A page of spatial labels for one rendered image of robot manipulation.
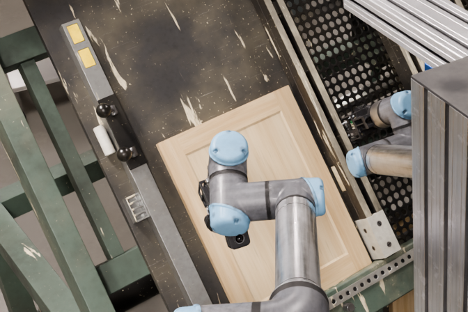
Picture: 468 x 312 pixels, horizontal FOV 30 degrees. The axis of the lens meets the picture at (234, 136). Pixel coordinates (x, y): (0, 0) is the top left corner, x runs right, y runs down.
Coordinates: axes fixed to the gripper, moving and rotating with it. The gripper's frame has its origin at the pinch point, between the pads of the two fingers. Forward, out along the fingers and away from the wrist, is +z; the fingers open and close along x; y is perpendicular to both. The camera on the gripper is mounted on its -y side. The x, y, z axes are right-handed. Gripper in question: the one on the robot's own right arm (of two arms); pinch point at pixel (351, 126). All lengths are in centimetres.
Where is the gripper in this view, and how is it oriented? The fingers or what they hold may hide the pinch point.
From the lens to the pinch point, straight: 258.3
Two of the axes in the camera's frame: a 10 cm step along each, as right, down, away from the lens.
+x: 4.2, 9.1, -0.1
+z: -3.6, 1.8, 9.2
